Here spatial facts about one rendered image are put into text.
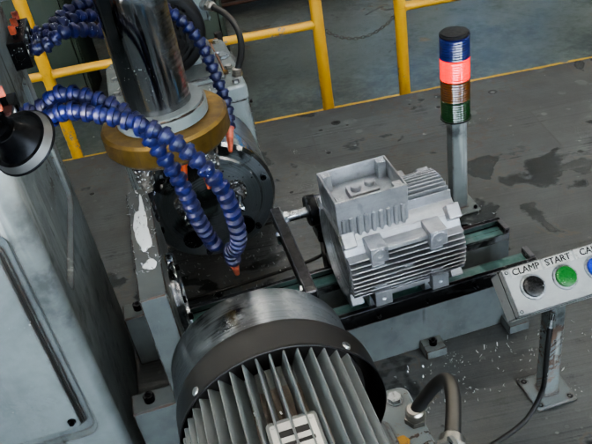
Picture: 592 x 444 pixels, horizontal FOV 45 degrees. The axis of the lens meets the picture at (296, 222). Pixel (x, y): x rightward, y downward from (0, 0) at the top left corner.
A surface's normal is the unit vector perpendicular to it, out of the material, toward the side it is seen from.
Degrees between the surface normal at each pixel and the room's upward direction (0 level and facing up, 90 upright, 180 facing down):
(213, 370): 29
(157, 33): 90
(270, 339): 3
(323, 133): 0
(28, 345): 90
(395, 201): 90
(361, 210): 90
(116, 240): 0
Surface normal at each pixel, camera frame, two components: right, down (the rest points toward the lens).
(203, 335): -0.63, -0.54
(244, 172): 0.25, 0.54
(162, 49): 0.74, 0.29
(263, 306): 0.01, -0.83
